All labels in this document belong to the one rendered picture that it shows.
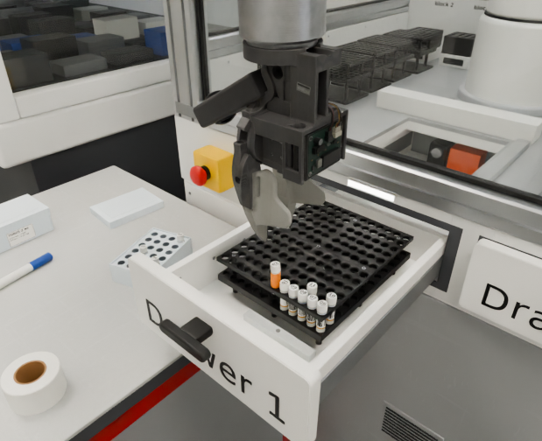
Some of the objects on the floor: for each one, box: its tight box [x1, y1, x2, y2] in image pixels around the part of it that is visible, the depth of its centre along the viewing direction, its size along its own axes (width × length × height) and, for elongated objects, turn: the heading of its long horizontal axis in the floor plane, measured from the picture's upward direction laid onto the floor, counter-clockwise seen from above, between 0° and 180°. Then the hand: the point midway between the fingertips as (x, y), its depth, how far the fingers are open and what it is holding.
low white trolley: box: [0, 165, 291, 441], centre depth 105 cm, size 58×62×76 cm
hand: (271, 220), depth 54 cm, fingers open, 3 cm apart
